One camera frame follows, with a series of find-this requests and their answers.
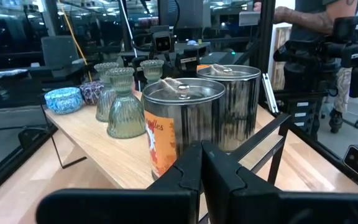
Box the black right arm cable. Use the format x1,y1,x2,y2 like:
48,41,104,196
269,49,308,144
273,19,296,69
131,32,154,52

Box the yellow power cable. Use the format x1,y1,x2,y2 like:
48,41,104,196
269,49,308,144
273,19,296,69
57,0,93,82

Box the wooden shelf with black legs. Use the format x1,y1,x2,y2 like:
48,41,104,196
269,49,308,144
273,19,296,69
42,90,291,190

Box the blue patterned candle holder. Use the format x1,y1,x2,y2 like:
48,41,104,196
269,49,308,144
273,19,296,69
44,86,84,115

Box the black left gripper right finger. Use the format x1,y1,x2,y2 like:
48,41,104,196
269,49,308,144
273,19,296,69
201,140,358,224

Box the purple patterned candle holder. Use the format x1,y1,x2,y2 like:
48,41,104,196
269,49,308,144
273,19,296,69
79,80,104,106

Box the white papers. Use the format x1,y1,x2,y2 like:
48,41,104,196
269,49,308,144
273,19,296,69
0,68,29,80

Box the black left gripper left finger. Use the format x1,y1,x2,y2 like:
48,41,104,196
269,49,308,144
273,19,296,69
35,139,203,224

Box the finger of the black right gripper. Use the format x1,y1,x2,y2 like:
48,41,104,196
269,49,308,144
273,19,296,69
163,52,177,78

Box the black desk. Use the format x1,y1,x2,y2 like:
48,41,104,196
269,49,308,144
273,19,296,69
197,49,256,67
0,62,88,110

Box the black camera rig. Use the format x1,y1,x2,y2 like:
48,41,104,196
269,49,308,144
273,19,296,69
273,15,358,102

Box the thin white rod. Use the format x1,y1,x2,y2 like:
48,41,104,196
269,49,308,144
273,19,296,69
118,0,142,91

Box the black labelled drawer unit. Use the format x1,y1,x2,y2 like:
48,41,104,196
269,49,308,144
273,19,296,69
286,93,320,141

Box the grey office chair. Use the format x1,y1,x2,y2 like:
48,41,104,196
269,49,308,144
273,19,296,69
40,35,85,78

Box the silver lidded tin candle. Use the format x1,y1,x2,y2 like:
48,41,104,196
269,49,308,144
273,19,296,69
141,77,227,181
196,63,262,153

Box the silver aluminium profile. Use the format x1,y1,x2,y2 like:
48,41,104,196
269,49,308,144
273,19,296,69
261,73,280,114

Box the person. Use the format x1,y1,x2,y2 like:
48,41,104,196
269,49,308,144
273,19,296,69
253,0,358,134

